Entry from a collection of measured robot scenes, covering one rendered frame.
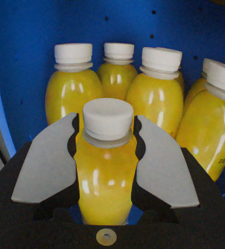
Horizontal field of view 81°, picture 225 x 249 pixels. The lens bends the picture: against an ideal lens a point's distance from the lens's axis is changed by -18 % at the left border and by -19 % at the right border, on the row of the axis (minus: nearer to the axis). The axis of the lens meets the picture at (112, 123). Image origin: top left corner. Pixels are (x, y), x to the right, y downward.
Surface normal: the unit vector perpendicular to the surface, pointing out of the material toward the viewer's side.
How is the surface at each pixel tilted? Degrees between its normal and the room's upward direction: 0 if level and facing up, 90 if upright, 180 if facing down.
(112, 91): 16
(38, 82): 75
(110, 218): 10
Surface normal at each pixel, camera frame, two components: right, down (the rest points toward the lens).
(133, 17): 0.18, 0.51
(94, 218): -0.33, 0.47
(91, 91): 0.68, 0.10
